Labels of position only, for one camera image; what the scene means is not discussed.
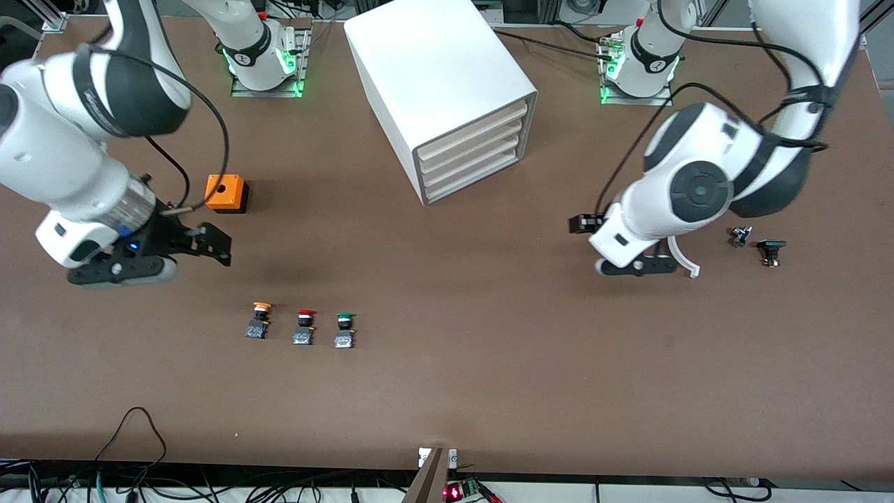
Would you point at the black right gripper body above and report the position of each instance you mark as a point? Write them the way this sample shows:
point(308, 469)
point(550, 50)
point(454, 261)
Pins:
point(170, 235)

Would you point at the green push button switch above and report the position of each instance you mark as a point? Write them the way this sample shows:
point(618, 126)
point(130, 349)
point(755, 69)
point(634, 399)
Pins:
point(343, 332)

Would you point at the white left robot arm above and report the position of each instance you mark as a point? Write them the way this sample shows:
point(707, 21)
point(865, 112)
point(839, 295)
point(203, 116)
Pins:
point(698, 188)

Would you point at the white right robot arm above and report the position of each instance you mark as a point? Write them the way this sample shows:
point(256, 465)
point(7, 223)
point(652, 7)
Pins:
point(63, 161)

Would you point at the orange box with hole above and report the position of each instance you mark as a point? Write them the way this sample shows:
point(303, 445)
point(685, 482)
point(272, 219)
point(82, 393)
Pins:
point(223, 192)

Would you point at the white curved plastic arc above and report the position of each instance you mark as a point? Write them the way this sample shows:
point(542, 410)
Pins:
point(688, 262)

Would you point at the circuit board with red LED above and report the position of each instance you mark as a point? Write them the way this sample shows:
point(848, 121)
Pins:
point(457, 491)

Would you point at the yellow push button switch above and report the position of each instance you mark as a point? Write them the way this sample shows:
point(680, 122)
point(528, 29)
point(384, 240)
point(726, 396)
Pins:
point(258, 321)

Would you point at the red push button switch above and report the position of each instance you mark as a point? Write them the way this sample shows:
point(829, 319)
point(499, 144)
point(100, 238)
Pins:
point(304, 328)

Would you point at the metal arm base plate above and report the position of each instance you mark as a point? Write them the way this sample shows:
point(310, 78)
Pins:
point(265, 93)
point(635, 102)

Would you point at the small grey switch part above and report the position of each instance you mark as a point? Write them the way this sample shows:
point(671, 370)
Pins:
point(740, 236)

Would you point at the black switch component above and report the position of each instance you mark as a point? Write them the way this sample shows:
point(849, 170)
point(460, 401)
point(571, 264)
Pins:
point(771, 248)

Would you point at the aluminium frame profile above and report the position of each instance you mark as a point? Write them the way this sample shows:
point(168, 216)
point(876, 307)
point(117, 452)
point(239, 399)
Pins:
point(865, 38)
point(56, 24)

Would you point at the white post mount bracket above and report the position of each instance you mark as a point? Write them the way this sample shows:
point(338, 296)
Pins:
point(454, 457)

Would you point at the grey aluminium camera post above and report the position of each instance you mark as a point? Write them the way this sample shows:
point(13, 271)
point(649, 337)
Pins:
point(427, 482)

